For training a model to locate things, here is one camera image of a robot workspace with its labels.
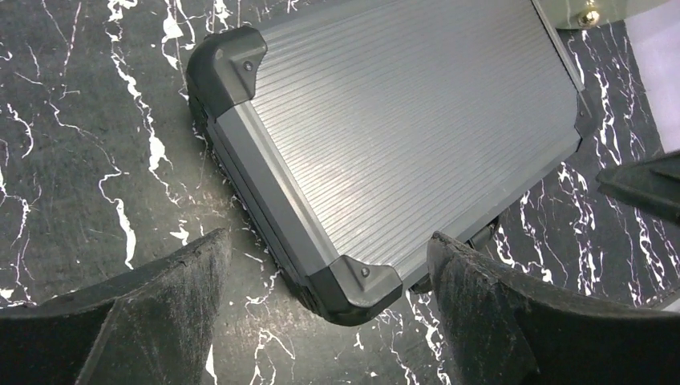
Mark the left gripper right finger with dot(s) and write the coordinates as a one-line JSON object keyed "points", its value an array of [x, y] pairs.
{"points": [[506, 327]]}

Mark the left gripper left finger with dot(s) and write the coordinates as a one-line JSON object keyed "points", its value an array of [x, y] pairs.
{"points": [[150, 325]]}

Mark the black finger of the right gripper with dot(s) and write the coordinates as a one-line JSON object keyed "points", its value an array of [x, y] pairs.
{"points": [[650, 185]]}

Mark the black poker chip case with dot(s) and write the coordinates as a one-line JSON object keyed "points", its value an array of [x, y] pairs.
{"points": [[354, 130]]}

